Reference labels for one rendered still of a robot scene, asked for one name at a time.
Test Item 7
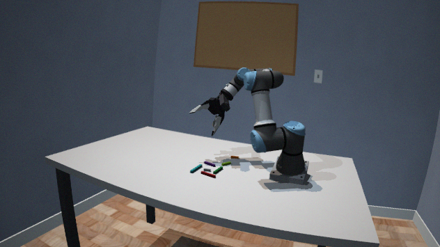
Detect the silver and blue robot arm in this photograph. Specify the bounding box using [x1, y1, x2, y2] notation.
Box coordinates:
[224, 67, 306, 175]

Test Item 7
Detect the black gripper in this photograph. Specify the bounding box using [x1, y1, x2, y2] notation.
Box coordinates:
[189, 89, 233, 136]

